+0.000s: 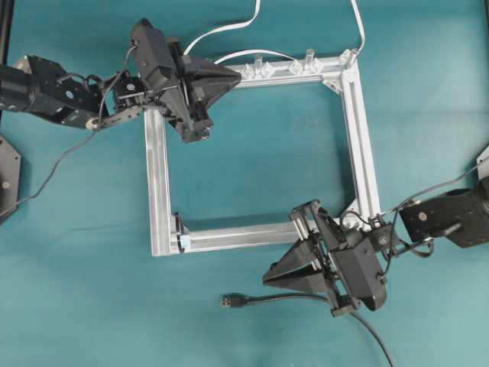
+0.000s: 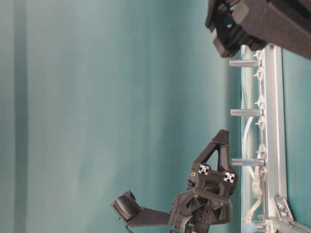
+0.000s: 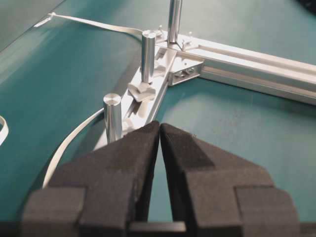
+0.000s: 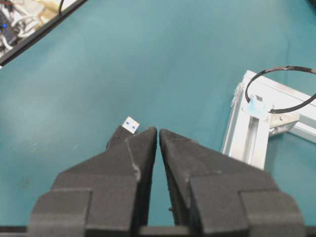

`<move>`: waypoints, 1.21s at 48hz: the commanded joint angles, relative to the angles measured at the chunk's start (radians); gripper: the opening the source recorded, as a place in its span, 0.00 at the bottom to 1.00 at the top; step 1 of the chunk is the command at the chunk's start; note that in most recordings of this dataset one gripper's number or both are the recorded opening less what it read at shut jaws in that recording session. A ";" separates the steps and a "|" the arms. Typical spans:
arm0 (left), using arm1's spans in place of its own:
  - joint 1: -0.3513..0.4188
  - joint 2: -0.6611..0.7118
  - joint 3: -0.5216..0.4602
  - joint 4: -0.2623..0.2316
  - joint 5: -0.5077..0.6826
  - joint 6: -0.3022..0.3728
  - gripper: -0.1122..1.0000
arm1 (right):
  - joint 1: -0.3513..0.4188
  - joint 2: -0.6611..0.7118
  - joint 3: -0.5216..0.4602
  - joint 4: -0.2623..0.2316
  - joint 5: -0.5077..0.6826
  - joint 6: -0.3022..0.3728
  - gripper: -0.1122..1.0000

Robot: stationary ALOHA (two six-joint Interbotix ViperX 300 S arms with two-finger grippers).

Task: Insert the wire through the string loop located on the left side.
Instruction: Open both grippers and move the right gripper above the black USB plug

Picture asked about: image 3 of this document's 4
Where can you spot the near metal post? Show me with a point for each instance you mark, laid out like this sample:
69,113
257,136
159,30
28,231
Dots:
112,115

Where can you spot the middle metal post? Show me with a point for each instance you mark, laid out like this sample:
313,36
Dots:
148,55

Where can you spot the far metal post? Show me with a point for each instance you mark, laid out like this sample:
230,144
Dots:
174,20

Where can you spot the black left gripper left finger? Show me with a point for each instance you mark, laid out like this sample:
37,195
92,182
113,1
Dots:
98,194

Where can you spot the metal post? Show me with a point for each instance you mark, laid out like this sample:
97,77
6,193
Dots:
174,20
148,55
112,115

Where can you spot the square aluminium extrusion frame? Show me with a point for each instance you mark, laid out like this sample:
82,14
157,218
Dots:
190,58

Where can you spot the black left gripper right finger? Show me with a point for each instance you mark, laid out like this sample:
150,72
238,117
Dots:
219,194

